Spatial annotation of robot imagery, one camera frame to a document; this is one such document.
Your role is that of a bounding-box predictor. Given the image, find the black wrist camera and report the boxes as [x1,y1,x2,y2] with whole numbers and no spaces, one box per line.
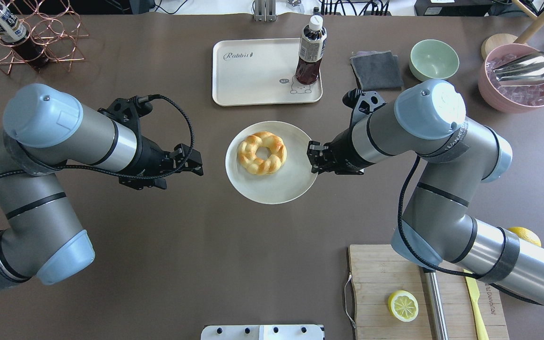
[97,95,153,129]
[342,88,387,128]

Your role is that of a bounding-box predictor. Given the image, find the dark bottle in rack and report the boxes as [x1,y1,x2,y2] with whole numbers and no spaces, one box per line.
[0,0,50,69]

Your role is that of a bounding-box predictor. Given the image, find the braided glazed donut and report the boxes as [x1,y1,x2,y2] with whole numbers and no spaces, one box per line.
[238,131,288,176]

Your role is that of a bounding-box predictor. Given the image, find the grey folded cloth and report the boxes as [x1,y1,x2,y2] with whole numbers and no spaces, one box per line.
[350,51,404,91]

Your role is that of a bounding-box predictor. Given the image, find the cream rabbit tray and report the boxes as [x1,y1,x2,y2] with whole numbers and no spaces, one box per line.
[212,38,323,106]

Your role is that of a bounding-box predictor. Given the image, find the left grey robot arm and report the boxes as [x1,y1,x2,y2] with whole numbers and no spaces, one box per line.
[0,84,203,291]

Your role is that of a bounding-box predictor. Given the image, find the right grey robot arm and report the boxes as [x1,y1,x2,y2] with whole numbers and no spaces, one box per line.
[308,79,544,305]

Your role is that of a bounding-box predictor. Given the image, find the wooden cutting board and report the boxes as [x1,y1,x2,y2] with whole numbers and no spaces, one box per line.
[344,244,510,340]

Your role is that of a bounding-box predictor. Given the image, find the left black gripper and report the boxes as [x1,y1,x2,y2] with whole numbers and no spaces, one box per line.
[119,138,204,190]

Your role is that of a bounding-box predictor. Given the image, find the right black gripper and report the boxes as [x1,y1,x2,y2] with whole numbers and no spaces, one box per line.
[307,129,365,176]

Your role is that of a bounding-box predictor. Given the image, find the dark tea bottle on tray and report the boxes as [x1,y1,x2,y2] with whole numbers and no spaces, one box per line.
[295,15,327,85]

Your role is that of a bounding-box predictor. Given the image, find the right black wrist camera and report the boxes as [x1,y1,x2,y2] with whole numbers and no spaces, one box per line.
[342,88,387,128]

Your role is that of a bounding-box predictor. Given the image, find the whole yellow lemon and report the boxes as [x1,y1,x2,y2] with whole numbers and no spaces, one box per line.
[508,226,542,247]

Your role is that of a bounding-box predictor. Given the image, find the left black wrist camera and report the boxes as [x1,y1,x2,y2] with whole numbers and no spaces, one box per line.
[97,95,153,129]

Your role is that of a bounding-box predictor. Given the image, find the yellow plastic knife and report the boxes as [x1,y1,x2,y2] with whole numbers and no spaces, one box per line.
[465,276,489,340]

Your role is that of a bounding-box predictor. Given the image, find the ice cubes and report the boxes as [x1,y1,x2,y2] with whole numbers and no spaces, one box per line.
[485,51,544,106]

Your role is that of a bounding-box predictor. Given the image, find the wooden stand legs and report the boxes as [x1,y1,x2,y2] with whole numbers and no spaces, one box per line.
[512,0,544,44]

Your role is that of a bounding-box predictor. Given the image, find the silver metal scoop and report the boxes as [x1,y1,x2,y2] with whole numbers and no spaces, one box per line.
[492,51,544,86]

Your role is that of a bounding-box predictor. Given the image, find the metal table clamp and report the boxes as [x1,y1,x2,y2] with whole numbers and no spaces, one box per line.
[253,0,277,22]

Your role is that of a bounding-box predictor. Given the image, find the white round plate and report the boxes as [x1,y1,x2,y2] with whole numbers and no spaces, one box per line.
[225,121,317,204]

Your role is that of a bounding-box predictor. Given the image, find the green bowl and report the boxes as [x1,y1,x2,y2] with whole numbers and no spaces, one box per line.
[409,39,460,81]

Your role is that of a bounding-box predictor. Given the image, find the copper wire bottle rack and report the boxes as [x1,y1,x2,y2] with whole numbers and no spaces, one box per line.
[0,0,90,76]

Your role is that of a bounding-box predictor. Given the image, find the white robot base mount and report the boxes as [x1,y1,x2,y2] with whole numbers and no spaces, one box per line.
[201,323,325,340]

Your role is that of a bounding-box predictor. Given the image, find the round wooden lid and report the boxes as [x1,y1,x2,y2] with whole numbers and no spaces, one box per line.
[481,33,518,60]

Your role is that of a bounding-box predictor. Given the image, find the half lemon slice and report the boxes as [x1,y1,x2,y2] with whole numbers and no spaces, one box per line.
[387,290,419,322]

